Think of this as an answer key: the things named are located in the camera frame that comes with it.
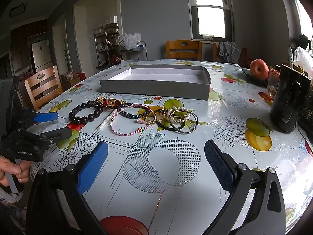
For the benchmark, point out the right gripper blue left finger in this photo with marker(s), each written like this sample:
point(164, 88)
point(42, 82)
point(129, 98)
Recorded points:
point(92, 164)

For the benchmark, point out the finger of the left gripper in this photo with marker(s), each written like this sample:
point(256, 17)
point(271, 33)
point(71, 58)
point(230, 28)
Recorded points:
point(45, 117)
point(55, 136)

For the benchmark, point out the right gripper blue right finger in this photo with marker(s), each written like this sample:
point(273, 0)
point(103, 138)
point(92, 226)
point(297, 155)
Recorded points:
point(222, 164)

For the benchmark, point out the white pearl strand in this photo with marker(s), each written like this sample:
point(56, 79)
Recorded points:
point(106, 120)

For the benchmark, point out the grey wire bangle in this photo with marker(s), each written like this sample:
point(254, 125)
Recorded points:
point(183, 121)

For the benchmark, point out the person's left hand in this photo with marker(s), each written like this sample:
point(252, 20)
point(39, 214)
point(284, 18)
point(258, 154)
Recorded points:
point(21, 170)

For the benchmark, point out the wooden chair left side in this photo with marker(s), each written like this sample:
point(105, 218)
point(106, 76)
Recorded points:
point(43, 86)

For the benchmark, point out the wooden chair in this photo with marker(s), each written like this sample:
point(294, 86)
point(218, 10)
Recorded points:
point(43, 86)
point(184, 50)

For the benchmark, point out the cardboard box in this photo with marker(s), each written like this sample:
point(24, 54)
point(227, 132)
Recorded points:
point(69, 79)

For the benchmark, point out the fruit pattern tablecloth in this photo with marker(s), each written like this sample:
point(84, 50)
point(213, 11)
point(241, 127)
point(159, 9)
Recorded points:
point(159, 181)

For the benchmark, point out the white refrigerator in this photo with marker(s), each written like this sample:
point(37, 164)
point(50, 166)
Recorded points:
point(41, 55)

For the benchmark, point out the dark fruit plate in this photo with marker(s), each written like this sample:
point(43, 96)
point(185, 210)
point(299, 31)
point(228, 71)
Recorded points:
point(253, 79)

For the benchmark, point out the grey shallow box tray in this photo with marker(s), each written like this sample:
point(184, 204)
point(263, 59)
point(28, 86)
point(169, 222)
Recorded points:
point(181, 81)

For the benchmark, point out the metal storage shelf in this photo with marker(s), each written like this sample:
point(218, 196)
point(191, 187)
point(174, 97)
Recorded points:
point(107, 46)

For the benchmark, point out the red apple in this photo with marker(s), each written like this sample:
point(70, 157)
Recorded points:
point(259, 69)

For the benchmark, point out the black pitcher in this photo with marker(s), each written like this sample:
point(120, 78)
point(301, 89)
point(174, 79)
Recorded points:
point(290, 98)

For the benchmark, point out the glass cup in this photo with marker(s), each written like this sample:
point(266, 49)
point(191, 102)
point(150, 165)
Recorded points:
point(273, 80)

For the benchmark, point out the grey cloth on chair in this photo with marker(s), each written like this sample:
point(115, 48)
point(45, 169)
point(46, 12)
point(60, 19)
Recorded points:
point(229, 51)

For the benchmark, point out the white plastic bag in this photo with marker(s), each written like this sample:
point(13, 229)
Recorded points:
point(129, 41)

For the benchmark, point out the wooden chair far side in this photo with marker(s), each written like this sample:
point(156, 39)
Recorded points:
point(184, 50)

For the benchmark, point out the window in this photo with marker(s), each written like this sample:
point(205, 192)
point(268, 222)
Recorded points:
point(211, 19)

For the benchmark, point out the small wire cart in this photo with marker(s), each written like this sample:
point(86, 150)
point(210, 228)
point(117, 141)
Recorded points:
point(138, 53)

